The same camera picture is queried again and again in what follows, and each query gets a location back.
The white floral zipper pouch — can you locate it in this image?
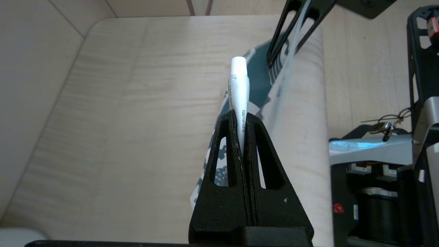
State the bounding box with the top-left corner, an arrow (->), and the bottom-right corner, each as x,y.
190,15 -> 323,210

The small metal key bunch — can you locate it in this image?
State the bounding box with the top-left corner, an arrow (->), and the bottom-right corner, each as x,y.
360,107 -> 414,142

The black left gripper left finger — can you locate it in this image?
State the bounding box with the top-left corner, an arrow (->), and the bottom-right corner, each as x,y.
189,110 -> 248,247

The beige wooden shelf hutch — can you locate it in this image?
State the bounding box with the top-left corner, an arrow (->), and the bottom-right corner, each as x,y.
0,0 -> 285,223

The black robot base drive unit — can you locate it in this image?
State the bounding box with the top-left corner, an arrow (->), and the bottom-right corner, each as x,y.
331,165 -> 429,247

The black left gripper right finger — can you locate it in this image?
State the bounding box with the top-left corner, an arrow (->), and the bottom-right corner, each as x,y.
244,113 -> 315,247

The orange red robot part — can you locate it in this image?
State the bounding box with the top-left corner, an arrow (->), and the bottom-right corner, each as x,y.
427,15 -> 439,38

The small white toothpaste tube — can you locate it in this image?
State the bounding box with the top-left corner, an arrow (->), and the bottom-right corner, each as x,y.
228,57 -> 249,153

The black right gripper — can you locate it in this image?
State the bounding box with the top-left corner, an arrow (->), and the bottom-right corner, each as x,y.
267,0 -> 398,67

